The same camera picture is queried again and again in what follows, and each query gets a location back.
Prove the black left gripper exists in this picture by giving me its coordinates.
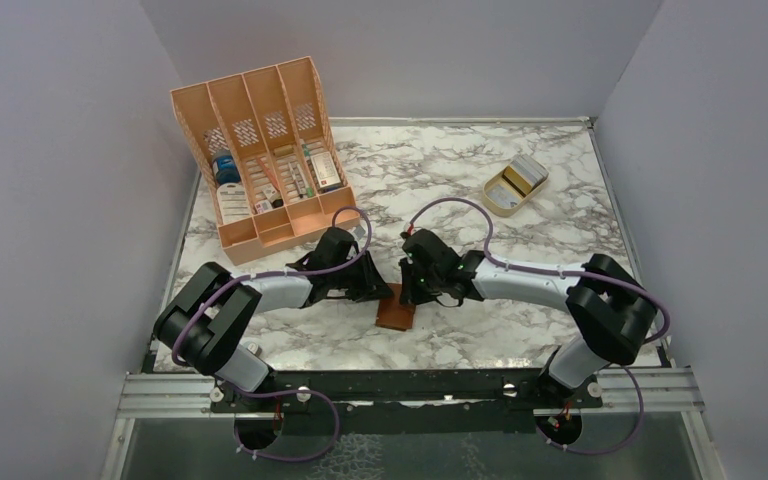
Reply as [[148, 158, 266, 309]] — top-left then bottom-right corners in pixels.
[[329, 251, 393, 303]]

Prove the brown leather card holder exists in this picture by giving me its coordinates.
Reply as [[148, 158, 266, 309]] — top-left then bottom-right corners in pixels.
[[375, 283, 416, 332]]

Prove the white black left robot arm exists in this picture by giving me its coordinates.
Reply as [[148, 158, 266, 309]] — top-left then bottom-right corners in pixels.
[[153, 227, 393, 411]]

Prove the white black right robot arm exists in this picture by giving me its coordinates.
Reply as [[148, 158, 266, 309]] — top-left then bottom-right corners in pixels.
[[399, 230, 658, 407]]

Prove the white red card box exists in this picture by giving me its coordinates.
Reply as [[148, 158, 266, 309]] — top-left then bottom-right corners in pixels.
[[310, 151, 343, 193]]

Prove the VIP card lying in tray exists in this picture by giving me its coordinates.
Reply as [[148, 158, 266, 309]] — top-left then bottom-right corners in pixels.
[[486, 185, 521, 210]]

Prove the beige oval card tray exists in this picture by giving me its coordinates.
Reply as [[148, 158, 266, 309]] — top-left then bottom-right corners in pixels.
[[481, 167, 548, 218]]

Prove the white label packet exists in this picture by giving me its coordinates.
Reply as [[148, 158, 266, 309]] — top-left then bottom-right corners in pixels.
[[216, 183, 251, 225]]

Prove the orange plastic desk organizer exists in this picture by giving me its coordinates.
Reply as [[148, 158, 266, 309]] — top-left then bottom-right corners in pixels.
[[170, 57, 359, 265]]

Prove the blue round tape roll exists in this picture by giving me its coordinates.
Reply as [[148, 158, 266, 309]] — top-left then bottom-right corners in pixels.
[[212, 152, 241, 186]]

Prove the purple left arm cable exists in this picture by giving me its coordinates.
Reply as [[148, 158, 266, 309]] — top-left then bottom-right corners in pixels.
[[170, 206, 373, 464]]

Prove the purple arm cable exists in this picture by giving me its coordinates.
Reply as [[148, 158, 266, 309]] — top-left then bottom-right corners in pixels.
[[407, 197, 671, 458], [170, 206, 373, 464]]

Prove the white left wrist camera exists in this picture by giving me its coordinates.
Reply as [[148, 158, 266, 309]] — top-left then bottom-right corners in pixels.
[[349, 225, 367, 244]]

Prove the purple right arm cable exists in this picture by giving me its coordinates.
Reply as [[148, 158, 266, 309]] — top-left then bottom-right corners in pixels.
[[407, 197, 671, 458]]

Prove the black metal mounting rail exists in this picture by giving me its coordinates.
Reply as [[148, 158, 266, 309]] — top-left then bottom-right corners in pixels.
[[211, 368, 603, 436]]

